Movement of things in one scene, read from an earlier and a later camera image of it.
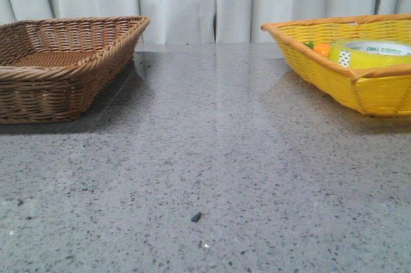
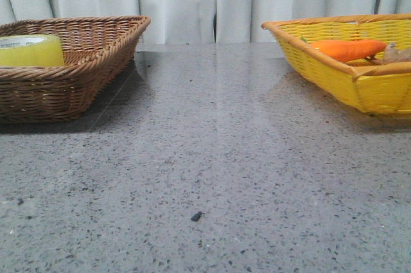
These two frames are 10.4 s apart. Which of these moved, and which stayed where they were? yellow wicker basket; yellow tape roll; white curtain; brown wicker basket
Moved: yellow tape roll
Stayed: white curtain; yellow wicker basket; brown wicker basket
